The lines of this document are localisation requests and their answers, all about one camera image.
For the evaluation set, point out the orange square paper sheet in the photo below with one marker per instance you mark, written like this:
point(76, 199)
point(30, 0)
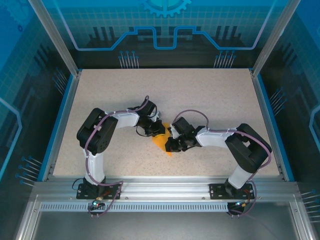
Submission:
point(158, 143)

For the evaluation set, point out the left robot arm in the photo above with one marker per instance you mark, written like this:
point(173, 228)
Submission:
point(95, 165)

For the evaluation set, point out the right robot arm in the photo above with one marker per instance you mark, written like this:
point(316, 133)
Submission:
point(247, 150)

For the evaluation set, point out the grey metal shelf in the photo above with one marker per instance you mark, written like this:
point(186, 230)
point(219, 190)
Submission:
point(162, 227)

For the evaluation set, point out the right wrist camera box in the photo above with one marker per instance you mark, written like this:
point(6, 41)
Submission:
point(172, 130)

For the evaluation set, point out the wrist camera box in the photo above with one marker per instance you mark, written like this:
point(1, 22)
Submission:
point(172, 130)
point(157, 116)

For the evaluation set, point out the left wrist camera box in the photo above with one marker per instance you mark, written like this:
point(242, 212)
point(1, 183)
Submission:
point(157, 116)

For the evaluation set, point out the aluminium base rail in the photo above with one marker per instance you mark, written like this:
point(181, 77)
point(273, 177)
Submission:
point(162, 187)

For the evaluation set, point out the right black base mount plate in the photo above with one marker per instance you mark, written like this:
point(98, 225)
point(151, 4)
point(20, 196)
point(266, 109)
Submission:
point(217, 191)

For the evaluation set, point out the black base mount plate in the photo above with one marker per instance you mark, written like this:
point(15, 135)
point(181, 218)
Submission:
point(83, 195)
point(217, 191)

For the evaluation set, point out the aluminium side frame rail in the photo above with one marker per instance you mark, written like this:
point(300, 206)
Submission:
point(62, 120)
point(267, 120)

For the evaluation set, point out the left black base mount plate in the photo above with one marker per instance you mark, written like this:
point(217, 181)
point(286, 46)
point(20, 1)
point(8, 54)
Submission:
point(83, 195)

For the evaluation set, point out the aluminium frame post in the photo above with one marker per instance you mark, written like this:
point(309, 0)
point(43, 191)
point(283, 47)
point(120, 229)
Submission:
point(55, 37)
point(275, 32)

